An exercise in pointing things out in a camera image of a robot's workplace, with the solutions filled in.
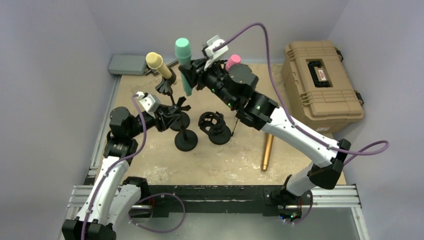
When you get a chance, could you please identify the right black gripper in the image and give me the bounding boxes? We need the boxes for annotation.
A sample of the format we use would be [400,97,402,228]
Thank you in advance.
[180,55,238,110]

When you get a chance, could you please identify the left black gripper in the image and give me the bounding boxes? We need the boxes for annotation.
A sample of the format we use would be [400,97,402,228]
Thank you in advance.
[127,104,180,139]

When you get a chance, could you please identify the teal microphone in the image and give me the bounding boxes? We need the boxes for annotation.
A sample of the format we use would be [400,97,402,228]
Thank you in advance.
[174,37,193,97]

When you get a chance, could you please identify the clip round-base stand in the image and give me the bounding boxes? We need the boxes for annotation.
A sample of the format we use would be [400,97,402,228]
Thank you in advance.
[174,127,198,152]
[155,76,190,132]

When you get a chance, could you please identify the yellow microphone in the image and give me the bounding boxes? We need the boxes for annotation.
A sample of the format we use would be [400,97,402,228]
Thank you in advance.
[145,52,173,80]

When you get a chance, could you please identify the shock mount round-base stand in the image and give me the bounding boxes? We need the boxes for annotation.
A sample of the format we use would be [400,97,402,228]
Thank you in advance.
[198,111,231,145]

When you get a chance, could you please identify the gold microphone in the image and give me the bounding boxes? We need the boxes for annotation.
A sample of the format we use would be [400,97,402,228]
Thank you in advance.
[261,133,274,172]

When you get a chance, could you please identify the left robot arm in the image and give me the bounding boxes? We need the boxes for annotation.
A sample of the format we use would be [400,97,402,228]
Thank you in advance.
[61,92,191,240]

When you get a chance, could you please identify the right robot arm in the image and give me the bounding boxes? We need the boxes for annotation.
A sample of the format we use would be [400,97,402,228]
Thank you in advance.
[178,58,350,204]

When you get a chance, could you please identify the pink microphone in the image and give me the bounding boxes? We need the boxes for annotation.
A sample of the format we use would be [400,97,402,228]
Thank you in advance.
[225,54,242,72]

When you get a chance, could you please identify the grey pouch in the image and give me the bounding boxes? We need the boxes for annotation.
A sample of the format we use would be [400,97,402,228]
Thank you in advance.
[107,54,147,76]

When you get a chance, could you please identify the tan hard case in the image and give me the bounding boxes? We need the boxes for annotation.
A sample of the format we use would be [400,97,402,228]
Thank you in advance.
[281,40,365,134]

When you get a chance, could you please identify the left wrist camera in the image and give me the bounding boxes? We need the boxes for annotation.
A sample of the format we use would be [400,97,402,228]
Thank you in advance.
[136,91,161,116]

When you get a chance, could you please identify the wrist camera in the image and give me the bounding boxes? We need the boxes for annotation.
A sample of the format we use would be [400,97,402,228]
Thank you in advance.
[202,35,229,70]
[136,91,161,116]

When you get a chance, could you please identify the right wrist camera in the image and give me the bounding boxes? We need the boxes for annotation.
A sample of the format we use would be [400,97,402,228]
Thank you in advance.
[202,35,229,70]

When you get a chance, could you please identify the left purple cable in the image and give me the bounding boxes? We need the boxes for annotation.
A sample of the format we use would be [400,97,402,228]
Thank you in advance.
[80,95,148,240]

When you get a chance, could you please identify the black tripod shock-mount stand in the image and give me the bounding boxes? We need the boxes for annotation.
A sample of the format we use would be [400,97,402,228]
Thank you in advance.
[230,118,239,137]

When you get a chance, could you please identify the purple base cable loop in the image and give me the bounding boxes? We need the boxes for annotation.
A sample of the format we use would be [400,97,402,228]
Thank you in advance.
[128,192,187,234]

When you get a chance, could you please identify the black mounting base rail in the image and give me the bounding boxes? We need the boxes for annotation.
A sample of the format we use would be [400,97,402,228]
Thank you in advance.
[136,185,313,220]

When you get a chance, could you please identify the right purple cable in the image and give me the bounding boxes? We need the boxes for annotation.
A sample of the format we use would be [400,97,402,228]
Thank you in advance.
[214,22,390,167]

